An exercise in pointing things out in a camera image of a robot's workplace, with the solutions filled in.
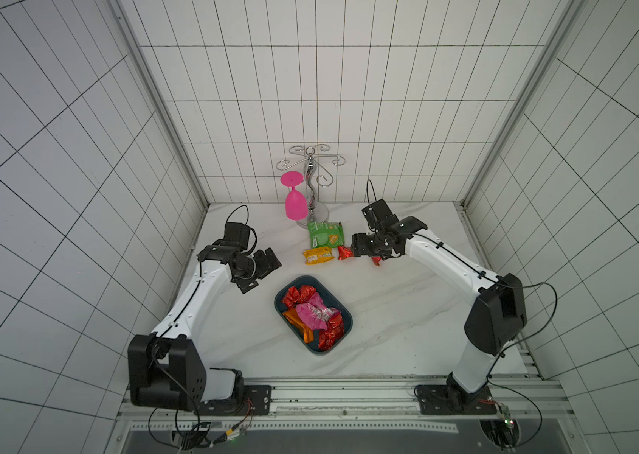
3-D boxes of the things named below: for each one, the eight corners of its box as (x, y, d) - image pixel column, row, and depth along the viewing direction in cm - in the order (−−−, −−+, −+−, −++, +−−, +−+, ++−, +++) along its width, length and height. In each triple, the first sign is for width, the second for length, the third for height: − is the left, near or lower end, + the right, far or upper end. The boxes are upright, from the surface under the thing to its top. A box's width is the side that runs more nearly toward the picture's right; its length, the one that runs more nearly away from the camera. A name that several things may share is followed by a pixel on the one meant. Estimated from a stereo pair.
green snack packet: (308, 249, 107) (307, 243, 104) (309, 227, 114) (308, 220, 111) (343, 249, 107) (344, 243, 104) (342, 227, 114) (343, 221, 111)
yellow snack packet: (305, 266, 102) (305, 261, 100) (303, 255, 105) (303, 250, 103) (332, 261, 104) (333, 256, 101) (329, 250, 107) (329, 245, 104)
